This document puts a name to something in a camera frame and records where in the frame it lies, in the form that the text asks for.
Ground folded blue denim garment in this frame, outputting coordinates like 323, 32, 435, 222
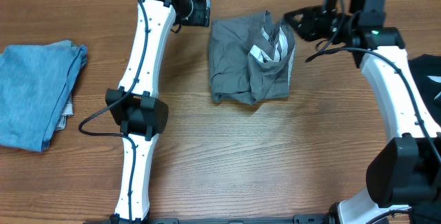
1, 40, 88, 152

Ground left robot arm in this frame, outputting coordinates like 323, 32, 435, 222
105, 0, 210, 223

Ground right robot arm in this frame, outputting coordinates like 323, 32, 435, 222
284, 0, 440, 223

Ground black shirt with white print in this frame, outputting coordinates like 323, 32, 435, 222
408, 54, 441, 224

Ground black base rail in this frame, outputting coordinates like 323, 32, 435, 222
84, 214, 340, 224

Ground grey shorts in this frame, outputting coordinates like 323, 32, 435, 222
209, 11, 296, 105

